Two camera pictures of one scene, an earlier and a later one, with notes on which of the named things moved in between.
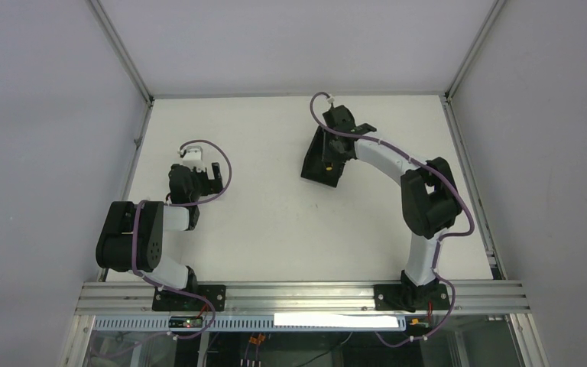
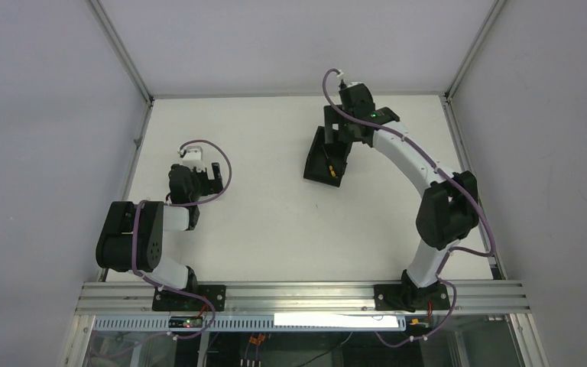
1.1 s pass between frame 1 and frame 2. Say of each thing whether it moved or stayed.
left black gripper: stayed
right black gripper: moved
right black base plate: stayed
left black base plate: stayed
